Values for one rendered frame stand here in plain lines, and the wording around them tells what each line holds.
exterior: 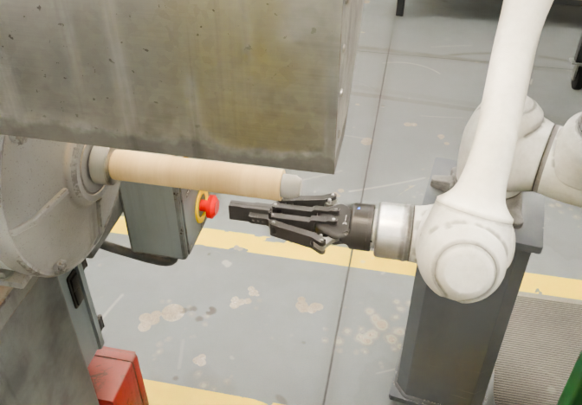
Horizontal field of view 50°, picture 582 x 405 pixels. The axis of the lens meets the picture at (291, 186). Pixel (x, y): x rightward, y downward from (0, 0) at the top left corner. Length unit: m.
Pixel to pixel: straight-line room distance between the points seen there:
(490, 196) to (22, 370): 0.68
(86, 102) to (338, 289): 1.86
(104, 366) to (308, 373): 0.86
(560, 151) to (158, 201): 0.81
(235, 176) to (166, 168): 0.07
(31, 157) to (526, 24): 0.68
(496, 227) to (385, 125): 2.34
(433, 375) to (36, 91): 1.55
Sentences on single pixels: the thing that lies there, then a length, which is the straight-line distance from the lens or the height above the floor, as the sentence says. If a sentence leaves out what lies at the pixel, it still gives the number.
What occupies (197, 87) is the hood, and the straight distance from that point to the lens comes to 0.40.
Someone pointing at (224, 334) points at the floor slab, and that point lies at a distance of 2.11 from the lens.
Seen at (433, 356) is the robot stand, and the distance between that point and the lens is 1.80.
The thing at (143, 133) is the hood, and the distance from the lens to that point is 0.44.
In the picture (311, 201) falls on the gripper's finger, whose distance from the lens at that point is 1.03.
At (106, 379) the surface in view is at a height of 0.62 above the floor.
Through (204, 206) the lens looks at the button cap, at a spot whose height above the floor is 0.98.
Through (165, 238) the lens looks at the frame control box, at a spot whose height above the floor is 0.97.
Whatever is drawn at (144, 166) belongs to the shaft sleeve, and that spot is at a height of 1.26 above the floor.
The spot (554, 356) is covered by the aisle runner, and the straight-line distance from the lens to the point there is 2.20.
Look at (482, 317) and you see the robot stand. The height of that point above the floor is 0.43.
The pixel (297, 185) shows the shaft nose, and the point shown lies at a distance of 0.61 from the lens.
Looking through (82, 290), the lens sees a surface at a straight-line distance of 1.16.
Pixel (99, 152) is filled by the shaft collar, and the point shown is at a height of 1.27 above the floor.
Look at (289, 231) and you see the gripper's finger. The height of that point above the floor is 0.98.
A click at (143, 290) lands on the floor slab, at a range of 2.29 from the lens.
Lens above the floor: 1.63
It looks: 38 degrees down
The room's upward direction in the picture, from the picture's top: straight up
